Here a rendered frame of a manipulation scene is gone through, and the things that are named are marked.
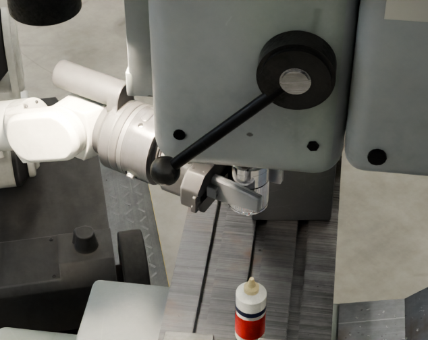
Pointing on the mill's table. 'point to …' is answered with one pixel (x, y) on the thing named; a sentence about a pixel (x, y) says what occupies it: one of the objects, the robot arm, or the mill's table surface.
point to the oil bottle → (250, 311)
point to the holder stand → (300, 197)
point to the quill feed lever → (269, 92)
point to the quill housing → (246, 80)
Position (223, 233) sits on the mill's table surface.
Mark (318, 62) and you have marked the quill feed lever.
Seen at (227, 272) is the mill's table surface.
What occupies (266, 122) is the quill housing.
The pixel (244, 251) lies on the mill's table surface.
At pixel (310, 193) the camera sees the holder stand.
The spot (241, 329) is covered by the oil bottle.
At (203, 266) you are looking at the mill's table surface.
